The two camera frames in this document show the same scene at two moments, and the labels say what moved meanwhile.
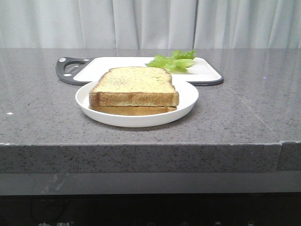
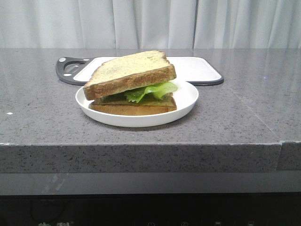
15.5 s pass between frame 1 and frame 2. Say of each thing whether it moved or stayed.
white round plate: stayed
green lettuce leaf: moved
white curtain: stayed
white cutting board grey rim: stayed
